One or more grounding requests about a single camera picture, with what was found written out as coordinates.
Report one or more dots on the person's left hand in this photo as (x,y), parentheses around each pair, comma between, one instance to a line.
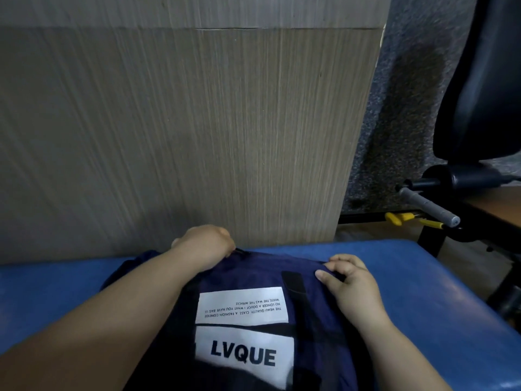
(201,246)

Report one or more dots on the person's right hand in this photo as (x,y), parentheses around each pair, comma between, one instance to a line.
(356,291)

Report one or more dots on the person's left fingers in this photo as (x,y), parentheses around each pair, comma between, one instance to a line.
(224,243)

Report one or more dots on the person's right thumb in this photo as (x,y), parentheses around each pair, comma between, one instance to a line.
(329,278)

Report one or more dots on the navy backpack with white labels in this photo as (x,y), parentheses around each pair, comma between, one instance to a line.
(317,342)

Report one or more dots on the person's left forearm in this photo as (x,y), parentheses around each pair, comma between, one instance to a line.
(101,321)

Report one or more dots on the person's right forearm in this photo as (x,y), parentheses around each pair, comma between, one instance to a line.
(397,354)

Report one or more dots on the blue padded bench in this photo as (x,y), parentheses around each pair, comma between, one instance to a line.
(427,313)

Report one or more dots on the yellow locking pin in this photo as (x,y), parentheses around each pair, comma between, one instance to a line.
(430,223)

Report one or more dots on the wood grain panel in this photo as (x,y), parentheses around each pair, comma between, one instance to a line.
(183,126)

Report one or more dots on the brown wooden board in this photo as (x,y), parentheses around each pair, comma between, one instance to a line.
(498,205)

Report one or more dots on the black padded backrest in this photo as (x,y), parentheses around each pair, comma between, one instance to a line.
(484,85)

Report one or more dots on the black metal equipment frame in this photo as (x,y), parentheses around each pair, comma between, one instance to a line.
(460,177)

